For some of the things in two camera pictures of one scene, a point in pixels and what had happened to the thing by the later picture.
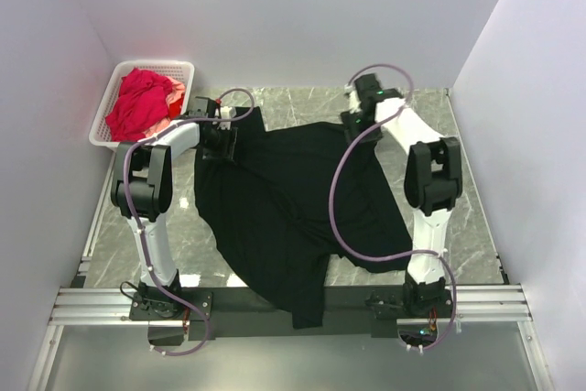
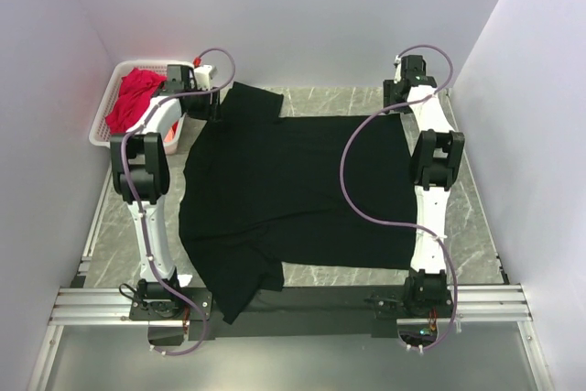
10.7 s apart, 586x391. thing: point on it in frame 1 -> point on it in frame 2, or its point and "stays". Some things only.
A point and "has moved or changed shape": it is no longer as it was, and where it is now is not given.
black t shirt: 288,200 has moved or changed shape
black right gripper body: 354,124 -> 390,96
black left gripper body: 221,146 -> 204,107
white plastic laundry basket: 100,134 stays
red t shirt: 142,102 stays
